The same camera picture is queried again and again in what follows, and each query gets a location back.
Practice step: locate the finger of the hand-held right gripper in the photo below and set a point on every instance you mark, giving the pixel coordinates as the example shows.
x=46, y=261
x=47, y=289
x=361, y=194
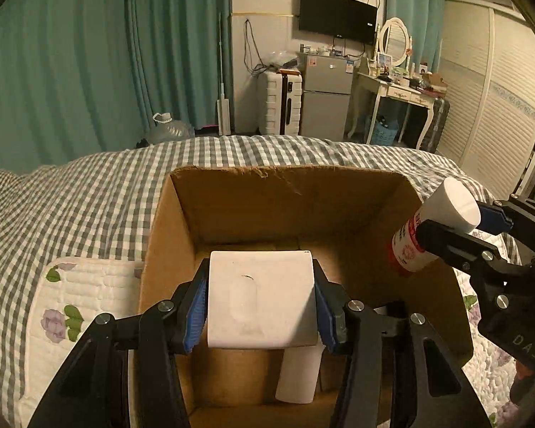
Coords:
x=492, y=218
x=446, y=241

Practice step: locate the oval white-framed mirror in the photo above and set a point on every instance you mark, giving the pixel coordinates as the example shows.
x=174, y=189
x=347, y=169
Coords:
x=394, y=42

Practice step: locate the white hard-shell suitcase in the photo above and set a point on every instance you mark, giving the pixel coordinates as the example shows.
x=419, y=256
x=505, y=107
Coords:
x=274, y=102

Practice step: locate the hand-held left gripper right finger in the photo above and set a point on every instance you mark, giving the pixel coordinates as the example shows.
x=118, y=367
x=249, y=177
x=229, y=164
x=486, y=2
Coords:
x=328, y=322

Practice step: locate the grey two-door fridge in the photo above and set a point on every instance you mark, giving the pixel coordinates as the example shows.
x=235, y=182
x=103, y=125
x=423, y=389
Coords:
x=325, y=98

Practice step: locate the narrow teal curtain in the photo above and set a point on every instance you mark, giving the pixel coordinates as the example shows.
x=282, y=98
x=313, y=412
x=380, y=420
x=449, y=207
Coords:
x=412, y=4

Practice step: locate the clear plastic bag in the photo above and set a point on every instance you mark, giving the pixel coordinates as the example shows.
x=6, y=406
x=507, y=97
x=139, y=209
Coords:
x=280, y=59

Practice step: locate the grey checked blanket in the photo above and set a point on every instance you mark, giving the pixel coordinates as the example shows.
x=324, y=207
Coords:
x=93, y=205

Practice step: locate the wide teal curtain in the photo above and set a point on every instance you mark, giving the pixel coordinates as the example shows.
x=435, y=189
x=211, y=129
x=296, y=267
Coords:
x=71, y=53

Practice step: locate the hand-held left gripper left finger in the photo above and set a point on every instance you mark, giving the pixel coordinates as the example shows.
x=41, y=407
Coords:
x=195, y=322

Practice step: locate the white flat mop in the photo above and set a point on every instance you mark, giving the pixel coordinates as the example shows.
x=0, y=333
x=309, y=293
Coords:
x=224, y=113

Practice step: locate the white square box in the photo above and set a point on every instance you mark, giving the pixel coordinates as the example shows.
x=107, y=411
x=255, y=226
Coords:
x=258, y=298

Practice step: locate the dark suitcase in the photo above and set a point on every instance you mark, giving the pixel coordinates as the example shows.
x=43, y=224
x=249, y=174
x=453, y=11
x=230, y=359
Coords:
x=438, y=122

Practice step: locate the blue waste bin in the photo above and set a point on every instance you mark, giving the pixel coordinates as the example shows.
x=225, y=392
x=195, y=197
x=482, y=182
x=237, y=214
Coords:
x=383, y=133

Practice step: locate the white dressing table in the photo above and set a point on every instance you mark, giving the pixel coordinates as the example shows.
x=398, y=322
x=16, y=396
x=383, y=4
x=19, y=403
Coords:
x=399, y=93

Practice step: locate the white bottle with red label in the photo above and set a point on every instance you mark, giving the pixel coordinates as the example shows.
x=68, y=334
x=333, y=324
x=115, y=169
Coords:
x=450, y=207

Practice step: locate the clear plastic water jug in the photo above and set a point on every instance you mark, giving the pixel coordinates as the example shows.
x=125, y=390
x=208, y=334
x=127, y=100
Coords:
x=171, y=130

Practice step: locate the brown cardboard box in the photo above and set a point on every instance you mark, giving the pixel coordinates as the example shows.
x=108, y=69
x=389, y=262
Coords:
x=290, y=205

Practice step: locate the small picture frame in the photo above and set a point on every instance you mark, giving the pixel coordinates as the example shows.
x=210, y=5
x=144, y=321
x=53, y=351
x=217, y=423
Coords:
x=384, y=60

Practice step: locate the black wall television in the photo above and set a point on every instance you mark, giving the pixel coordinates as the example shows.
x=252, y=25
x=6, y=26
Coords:
x=336, y=15

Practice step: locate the white floral quilt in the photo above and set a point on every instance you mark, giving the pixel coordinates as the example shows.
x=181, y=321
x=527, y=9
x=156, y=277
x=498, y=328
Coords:
x=93, y=303

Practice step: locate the white cylinder container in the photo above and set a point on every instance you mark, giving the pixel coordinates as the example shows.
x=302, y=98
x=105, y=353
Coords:
x=298, y=376

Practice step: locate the white louvred wardrobe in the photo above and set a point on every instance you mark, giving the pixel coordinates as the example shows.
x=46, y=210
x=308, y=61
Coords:
x=490, y=98

